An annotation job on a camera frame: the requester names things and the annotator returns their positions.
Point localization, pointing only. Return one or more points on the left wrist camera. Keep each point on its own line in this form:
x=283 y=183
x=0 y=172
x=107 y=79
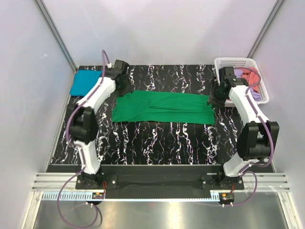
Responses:
x=120 y=68

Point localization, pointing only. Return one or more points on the purple t-shirt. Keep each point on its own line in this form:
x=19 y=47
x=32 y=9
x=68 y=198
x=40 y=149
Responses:
x=254 y=90

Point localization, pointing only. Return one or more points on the folded blue t-shirt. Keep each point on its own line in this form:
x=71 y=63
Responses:
x=84 y=81

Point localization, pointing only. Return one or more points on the coral t-shirt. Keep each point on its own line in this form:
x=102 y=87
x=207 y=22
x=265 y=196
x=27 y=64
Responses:
x=250 y=75

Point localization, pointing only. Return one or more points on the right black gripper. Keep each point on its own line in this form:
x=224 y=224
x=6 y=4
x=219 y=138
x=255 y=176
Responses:
x=213 y=100

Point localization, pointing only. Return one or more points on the white plastic basket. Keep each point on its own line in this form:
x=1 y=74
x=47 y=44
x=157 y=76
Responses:
x=241 y=62

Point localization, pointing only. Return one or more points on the right corner frame post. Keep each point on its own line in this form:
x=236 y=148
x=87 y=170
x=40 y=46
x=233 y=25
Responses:
x=266 y=26

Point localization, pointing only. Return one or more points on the aluminium frame rail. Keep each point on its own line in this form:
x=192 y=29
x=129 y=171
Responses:
x=160 y=200

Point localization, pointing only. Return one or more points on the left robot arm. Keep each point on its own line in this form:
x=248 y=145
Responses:
x=82 y=126

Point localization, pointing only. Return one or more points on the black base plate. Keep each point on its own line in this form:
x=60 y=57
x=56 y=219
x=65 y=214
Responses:
x=159 y=181

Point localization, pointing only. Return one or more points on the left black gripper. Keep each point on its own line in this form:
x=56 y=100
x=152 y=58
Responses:
x=128 y=89

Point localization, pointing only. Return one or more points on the corner frame post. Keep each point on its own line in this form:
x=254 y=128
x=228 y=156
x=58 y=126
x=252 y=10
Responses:
x=266 y=26
x=53 y=29

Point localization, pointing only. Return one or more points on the green t-shirt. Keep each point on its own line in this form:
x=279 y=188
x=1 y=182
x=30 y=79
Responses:
x=142 y=106

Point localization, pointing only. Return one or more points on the left corner frame post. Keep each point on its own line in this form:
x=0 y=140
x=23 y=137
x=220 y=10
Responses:
x=53 y=29

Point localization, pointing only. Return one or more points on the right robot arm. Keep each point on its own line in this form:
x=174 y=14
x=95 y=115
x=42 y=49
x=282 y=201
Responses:
x=256 y=143

